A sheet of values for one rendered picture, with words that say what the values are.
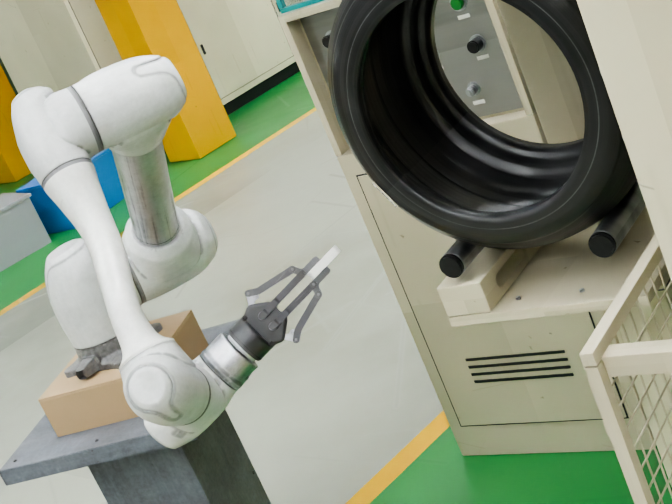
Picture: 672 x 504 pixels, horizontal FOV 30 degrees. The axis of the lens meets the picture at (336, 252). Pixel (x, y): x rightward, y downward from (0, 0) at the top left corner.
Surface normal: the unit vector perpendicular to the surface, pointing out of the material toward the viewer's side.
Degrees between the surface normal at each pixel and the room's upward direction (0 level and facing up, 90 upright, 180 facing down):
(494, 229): 101
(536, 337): 90
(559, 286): 0
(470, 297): 90
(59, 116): 58
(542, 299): 0
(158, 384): 66
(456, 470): 0
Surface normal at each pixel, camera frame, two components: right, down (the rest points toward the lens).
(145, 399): -0.09, -0.12
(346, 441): -0.38, -0.87
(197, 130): 0.66, -0.02
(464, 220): -0.47, 0.62
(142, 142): 0.51, 0.80
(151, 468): -0.22, 0.42
